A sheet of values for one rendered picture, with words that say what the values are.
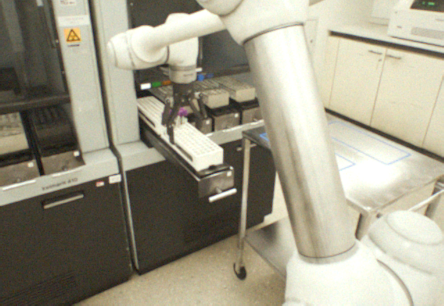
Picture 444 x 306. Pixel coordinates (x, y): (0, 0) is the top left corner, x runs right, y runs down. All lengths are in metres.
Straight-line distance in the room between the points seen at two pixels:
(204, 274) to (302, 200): 1.37
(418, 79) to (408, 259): 2.58
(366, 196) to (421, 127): 2.23
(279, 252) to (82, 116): 1.00
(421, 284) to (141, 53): 0.83
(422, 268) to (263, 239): 1.02
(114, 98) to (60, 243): 0.62
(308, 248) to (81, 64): 1.03
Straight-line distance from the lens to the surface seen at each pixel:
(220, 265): 1.93
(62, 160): 1.36
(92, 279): 1.73
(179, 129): 1.30
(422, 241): 0.74
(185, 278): 1.87
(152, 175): 1.50
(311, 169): 0.55
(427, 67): 3.17
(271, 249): 1.63
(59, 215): 1.47
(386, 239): 0.73
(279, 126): 0.54
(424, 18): 3.18
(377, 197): 1.10
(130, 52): 1.01
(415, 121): 3.29
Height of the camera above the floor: 1.40
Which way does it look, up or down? 27 degrees down
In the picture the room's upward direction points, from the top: 1 degrees clockwise
